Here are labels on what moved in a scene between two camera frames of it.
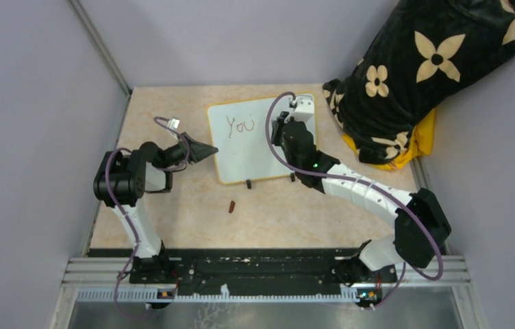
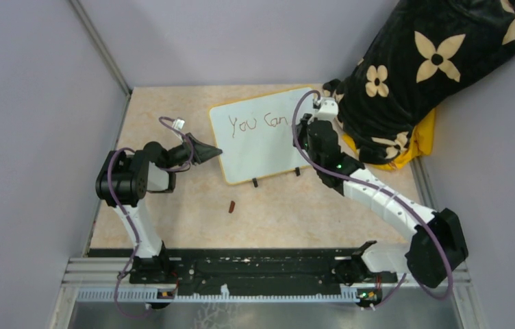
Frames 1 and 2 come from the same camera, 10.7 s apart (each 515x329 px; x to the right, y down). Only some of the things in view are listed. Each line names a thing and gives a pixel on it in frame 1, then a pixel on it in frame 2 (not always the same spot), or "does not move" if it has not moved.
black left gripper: [198, 151] does not move
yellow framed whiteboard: [239, 131] does not move
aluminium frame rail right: [455, 273] does not move
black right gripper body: [277, 138] → [303, 138]
